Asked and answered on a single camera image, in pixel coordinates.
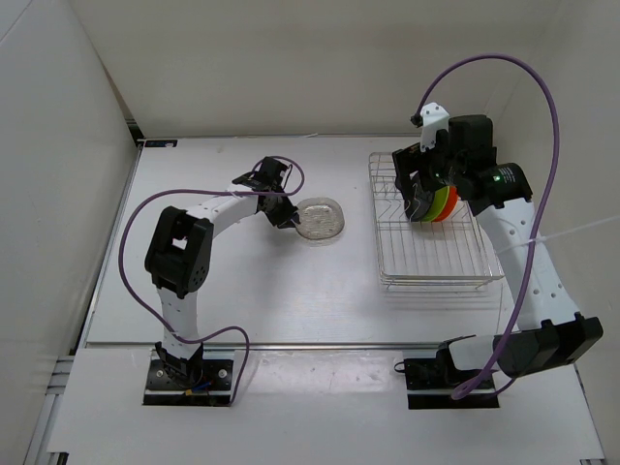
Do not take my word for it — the white zip tie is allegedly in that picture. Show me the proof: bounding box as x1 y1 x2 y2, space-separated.
496 214 620 256

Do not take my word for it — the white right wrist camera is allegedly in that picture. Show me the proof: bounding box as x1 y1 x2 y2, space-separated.
411 103 450 153

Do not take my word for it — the orange plate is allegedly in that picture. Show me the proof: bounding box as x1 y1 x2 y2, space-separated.
442 186 458 221

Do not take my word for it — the aluminium frame rail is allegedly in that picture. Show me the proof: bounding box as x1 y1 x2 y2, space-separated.
81 341 577 351

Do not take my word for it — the clear glass plate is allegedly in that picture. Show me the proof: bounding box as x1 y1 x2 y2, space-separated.
294 194 347 233
293 197 348 242

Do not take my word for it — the lime green plate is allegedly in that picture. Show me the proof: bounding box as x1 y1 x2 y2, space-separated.
423 186 450 222

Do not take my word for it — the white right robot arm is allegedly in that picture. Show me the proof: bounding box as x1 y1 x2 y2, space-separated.
392 104 604 388

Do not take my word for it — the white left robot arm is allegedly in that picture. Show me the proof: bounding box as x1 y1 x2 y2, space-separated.
145 157 299 388

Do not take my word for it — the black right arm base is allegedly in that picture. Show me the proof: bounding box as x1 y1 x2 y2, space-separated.
393 342 500 410

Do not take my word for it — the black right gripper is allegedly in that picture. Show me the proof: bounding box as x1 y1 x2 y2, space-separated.
392 129 465 201

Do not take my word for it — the chrome wire dish rack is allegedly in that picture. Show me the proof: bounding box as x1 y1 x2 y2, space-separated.
368 152 504 291

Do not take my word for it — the black plate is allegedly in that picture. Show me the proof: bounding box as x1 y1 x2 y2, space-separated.
405 179 435 223

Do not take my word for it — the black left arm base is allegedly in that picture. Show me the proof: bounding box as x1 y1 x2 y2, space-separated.
142 352 234 407

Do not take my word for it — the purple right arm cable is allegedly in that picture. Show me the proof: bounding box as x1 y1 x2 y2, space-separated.
411 52 561 401

